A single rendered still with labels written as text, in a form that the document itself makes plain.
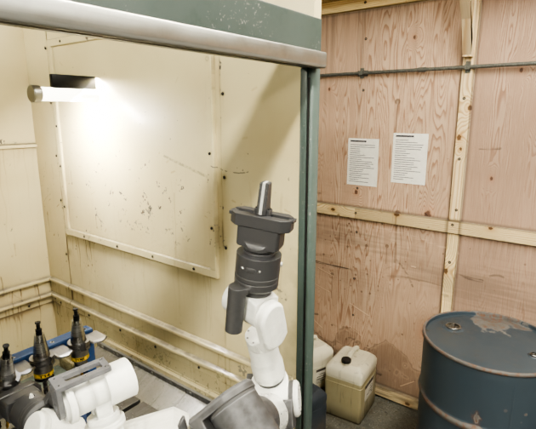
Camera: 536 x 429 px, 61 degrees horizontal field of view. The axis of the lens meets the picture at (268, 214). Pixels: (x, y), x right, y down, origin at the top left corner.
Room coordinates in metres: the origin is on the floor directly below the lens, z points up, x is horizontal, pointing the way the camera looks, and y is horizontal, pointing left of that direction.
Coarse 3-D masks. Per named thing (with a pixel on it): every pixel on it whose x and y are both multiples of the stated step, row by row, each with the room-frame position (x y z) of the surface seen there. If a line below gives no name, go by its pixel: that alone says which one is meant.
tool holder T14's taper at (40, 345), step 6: (36, 336) 1.13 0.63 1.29; (42, 336) 1.14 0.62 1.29; (36, 342) 1.13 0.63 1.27; (42, 342) 1.13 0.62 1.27; (36, 348) 1.13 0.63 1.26; (42, 348) 1.13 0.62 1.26; (48, 348) 1.15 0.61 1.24; (36, 354) 1.13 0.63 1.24; (42, 354) 1.13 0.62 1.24; (48, 354) 1.14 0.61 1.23
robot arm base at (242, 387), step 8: (240, 384) 0.67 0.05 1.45; (248, 384) 0.68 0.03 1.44; (224, 392) 0.66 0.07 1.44; (232, 392) 0.66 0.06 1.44; (240, 392) 0.66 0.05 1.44; (216, 400) 0.65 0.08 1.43; (224, 400) 0.65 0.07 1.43; (232, 400) 0.65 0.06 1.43; (208, 408) 0.65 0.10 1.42; (216, 408) 0.65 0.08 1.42; (224, 408) 0.65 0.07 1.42; (192, 416) 0.66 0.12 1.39; (200, 416) 0.65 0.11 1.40; (208, 416) 0.66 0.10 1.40; (192, 424) 0.65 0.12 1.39; (200, 424) 0.65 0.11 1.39; (208, 424) 0.65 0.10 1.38
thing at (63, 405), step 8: (96, 360) 0.67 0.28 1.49; (104, 360) 0.67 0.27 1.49; (80, 368) 0.65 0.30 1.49; (88, 368) 0.66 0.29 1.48; (104, 368) 0.65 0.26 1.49; (56, 376) 0.63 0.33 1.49; (64, 376) 0.64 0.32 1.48; (72, 376) 0.64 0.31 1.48; (80, 376) 0.63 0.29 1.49; (88, 376) 0.63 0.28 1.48; (96, 376) 0.64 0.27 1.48; (56, 384) 0.61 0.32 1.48; (64, 384) 0.61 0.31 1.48; (72, 384) 0.62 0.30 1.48; (56, 392) 0.60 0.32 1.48; (64, 392) 0.62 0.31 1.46; (56, 400) 0.61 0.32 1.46; (64, 400) 0.61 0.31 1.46; (56, 408) 0.62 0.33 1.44; (64, 408) 0.61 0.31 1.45; (72, 408) 0.61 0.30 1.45; (64, 416) 0.61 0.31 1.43; (72, 416) 0.60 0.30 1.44
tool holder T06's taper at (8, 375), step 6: (0, 360) 1.01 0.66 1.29; (6, 360) 1.01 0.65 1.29; (12, 360) 1.03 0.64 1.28; (0, 366) 1.01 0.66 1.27; (6, 366) 1.01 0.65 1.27; (12, 366) 1.03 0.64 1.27; (0, 372) 1.01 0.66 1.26; (6, 372) 1.01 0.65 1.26; (12, 372) 1.02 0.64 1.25; (0, 378) 1.01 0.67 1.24; (6, 378) 1.01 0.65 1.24; (12, 378) 1.02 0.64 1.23
